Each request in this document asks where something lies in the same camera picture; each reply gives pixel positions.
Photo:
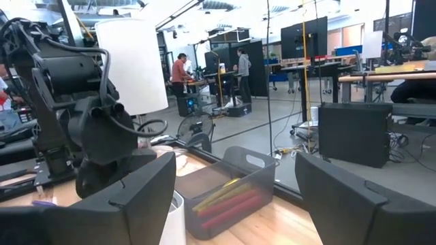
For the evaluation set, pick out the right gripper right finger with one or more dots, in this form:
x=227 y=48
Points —
x=340 y=211

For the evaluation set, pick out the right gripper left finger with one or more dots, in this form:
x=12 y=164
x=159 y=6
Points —
x=129 y=217

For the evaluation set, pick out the purple marker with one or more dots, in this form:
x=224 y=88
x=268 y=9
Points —
x=44 y=203

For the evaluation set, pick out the thin yellow marker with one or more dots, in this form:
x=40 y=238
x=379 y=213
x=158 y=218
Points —
x=221 y=196
x=232 y=182

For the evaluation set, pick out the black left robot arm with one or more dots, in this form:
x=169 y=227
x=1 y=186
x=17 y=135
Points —
x=68 y=75

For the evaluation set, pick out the white plastic bin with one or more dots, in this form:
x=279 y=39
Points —
x=175 y=224

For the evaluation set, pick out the black computer tower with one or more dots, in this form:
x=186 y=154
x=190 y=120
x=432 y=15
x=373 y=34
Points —
x=354 y=136

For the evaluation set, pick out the black floor fan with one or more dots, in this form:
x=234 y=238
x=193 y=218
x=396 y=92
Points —
x=195 y=131

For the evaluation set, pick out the dark translucent plastic bin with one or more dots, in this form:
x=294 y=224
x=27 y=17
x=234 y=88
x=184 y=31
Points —
x=238 y=163

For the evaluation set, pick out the person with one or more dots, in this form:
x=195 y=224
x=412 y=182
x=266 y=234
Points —
x=243 y=68
x=5 y=102
x=178 y=73

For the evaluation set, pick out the wooden desk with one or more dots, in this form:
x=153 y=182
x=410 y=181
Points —
x=374 y=77

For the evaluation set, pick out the black floor box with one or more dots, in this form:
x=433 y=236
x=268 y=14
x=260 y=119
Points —
x=240 y=110

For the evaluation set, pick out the black partition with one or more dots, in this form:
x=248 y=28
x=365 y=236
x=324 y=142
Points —
x=259 y=68

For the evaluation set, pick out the white panel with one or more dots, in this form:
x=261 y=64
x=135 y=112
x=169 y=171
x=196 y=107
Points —
x=372 y=46

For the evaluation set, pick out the large black monitor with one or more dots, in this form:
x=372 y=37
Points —
x=303 y=37

